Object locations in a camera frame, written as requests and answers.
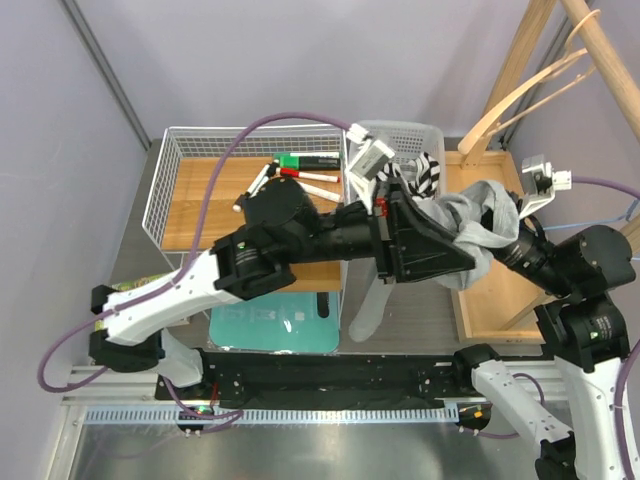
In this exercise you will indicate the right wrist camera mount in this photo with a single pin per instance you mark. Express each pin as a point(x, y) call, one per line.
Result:
point(540, 183)

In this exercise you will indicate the black white marker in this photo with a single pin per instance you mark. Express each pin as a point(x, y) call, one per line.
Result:
point(263, 176)

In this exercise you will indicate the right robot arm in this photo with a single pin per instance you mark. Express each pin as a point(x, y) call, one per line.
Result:
point(586, 335)

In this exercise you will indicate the green cap marker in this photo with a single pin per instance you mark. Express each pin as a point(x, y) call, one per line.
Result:
point(308, 162)

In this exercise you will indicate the red cap marker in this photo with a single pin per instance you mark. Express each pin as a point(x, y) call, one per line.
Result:
point(307, 175)

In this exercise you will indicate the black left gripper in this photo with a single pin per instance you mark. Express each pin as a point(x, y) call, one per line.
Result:
point(409, 242)

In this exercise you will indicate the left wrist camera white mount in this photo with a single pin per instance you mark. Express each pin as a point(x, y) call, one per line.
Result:
point(368, 154)

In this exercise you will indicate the wooden clothes rack frame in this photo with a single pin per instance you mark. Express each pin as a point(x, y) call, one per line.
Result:
point(609, 64)

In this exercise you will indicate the white plastic basket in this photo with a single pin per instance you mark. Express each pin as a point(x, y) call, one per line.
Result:
point(409, 139)

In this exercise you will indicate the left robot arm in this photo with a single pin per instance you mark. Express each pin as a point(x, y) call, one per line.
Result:
point(282, 228)

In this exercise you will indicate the wooden rack base tray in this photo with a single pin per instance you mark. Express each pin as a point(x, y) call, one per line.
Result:
point(498, 308)

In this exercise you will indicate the white wire basket shelf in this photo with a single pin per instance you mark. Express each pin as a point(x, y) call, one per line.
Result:
point(185, 162)

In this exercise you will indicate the orange cap marker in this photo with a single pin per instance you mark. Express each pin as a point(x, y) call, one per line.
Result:
point(321, 193)

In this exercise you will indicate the teal cutting board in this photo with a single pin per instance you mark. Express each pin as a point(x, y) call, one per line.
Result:
point(297, 322)

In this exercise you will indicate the blue wire hanger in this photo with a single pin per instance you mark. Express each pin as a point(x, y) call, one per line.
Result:
point(627, 216)

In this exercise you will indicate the black white striped tank top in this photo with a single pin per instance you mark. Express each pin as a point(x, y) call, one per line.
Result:
point(421, 175)

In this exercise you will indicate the green paperback book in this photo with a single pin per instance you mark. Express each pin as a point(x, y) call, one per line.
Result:
point(130, 287)

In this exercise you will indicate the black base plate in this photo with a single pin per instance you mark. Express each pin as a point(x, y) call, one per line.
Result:
point(339, 382)

